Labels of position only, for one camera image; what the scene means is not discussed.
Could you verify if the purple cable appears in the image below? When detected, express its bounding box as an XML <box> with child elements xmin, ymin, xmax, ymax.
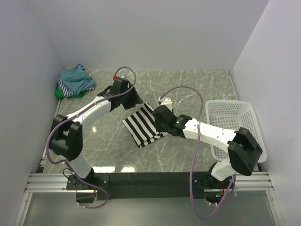
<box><xmin>158</xmin><ymin>86</ymin><xmax>237</xmax><ymax>219</ymax></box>
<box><xmin>45</xmin><ymin>66</ymin><xmax>137</xmax><ymax>210</ymax></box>

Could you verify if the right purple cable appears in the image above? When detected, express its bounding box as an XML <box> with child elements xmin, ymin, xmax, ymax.
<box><xmin>158</xmin><ymin>86</ymin><xmax>237</xmax><ymax>219</ymax></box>

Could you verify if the white plastic mesh basket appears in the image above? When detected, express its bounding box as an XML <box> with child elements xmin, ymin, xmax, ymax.
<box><xmin>206</xmin><ymin>100</ymin><xmax>267</xmax><ymax>163</ymax></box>

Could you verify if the aluminium rail frame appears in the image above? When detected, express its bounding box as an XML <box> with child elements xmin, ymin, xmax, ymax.
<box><xmin>16</xmin><ymin>108</ymin><xmax>283</xmax><ymax>226</ymax></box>

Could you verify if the green folded tank top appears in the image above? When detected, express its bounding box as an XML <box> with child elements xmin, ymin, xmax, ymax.
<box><xmin>55</xmin><ymin>87</ymin><xmax>86</xmax><ymax>98</ymax></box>

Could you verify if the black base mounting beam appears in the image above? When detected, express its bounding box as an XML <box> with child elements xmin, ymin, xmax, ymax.
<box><xmin>66</xmin><ymin>172</ymin><xmax>232</xmax><ymax>201</ymax></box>

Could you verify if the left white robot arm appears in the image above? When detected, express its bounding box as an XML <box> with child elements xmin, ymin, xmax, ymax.
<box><xmin>48</xmin><ymin>77</ymin><xmax>143</xmax><ymax>189</ymax></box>

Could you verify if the teal folded tank top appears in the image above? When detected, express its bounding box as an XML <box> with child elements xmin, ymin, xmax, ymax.
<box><xmin>59</xmin><ymin>64</ymin><xmax>96</xmax><ymax>95</ymax></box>

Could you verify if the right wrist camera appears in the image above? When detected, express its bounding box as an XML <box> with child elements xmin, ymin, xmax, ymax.
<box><xmin>158</xmin><ymin>97</ymin><xmax>173</xmax><ymax>111</ymax></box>

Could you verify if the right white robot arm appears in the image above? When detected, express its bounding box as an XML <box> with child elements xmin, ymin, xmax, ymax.
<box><xmin>152</xmin><ymin>105</ymin><xmax>263</xmax><ymax>189</ymax></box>

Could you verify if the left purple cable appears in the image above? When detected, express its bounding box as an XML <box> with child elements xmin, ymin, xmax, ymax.
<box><xmin>45</xmin><ymin>66</ymin><xmax>137</xmax><ymax>210</ymax></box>

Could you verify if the black white striped tank top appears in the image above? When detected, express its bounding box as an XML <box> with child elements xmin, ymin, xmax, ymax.
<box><xmin>122</xmin><ymin>102</ymin><xmax>168</xmax><ymax>148</ymax></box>

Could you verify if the blue striped folded tank top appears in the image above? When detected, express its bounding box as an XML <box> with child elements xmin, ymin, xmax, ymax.
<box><xmin>55</xmin><ymin>78</ymin><xmax>95</xmax><ymax>99</ymax></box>

